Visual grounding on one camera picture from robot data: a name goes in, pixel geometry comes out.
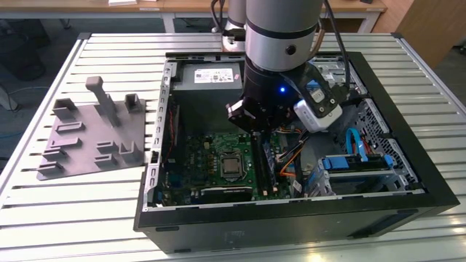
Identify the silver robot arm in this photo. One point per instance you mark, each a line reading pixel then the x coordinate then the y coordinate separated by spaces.
pixel 281 32

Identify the grey power supply unit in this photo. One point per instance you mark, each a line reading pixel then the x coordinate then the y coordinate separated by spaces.
pixel 203 109

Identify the metal optical drive cage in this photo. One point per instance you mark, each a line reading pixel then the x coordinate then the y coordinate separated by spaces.
pixel 338 71

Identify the green motherboard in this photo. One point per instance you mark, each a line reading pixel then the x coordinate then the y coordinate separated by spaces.
pixel 203 152

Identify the silver CPU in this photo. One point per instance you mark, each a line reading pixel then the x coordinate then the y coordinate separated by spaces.
pixel 231 165

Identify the CPU socket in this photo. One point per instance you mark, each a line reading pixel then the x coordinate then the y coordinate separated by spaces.
pixel 219 163

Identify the hard disk in blue carrier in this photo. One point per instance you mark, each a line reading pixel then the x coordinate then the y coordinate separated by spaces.
pixel 338 163

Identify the black graphics card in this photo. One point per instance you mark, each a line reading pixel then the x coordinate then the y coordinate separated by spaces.
pixel 226 192

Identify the metal disk bay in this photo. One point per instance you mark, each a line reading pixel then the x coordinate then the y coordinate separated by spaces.
pixel 363 176

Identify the wooden cabinet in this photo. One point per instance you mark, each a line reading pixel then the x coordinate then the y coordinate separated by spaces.
pixel 429 27

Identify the grey parts rack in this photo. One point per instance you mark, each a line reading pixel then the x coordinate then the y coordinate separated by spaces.
pixel 91 128

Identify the white box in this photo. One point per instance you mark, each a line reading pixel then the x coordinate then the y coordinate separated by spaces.
pixel 122 2

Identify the black PC case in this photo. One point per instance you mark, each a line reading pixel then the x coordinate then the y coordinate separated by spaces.
pixel 291 226

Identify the wooden desk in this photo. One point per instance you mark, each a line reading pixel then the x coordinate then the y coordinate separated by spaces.
pixel 91 9

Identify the black office chair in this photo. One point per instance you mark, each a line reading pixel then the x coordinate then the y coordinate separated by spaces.
pixel 26 54

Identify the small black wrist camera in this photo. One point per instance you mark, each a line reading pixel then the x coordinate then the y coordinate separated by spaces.
pixel 238 113

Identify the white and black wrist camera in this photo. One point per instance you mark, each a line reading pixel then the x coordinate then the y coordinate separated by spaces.
pixel 317 117

